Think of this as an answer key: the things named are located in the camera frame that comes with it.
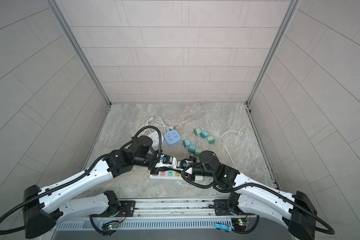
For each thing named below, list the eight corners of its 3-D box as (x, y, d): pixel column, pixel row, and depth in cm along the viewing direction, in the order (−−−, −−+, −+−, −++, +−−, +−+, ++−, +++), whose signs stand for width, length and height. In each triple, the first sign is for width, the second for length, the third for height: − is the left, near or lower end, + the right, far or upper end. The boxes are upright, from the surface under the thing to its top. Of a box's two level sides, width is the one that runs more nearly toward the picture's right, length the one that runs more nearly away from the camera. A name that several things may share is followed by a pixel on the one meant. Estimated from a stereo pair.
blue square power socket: (169, 147, 94) (168, 145, 92) (163, 136, 100) (162, 133, 98) (182, 141, 97) (182, 139, 95) (175, 130, 103) (175, 128, 101)
